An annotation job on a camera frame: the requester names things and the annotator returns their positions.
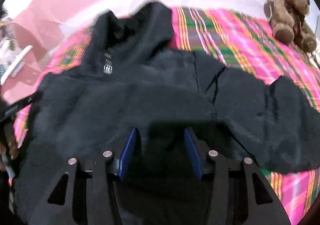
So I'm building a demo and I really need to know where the black puffer jacket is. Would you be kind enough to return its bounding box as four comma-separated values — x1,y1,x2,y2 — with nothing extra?
12,2,319,224

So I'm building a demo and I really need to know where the person left hand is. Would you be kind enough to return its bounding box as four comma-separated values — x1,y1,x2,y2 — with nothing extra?
1,122,18,160

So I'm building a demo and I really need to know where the pink plaid bed blanket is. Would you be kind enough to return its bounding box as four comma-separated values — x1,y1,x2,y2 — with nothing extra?
12,6,320,225

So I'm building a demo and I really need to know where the brown teddy bear santa hat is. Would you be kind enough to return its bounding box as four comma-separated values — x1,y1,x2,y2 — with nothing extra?
264,0,317,53

